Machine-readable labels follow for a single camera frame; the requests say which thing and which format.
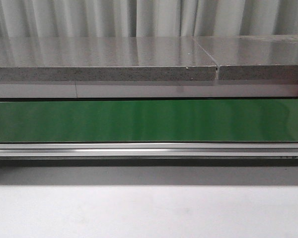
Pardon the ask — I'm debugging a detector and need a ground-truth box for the grey curtain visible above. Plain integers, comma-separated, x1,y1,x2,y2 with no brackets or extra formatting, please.
0,0,298,37

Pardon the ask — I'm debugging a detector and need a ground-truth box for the grey stone counter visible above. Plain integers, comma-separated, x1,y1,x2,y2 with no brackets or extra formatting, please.
0,35,298,99

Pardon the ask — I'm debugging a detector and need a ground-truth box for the aluminium conveyor frame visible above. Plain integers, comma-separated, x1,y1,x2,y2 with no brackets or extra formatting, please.
0,142,298,166

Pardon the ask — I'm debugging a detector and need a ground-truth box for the green conveyor belt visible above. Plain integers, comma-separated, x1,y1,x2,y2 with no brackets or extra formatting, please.
0,99,298,143

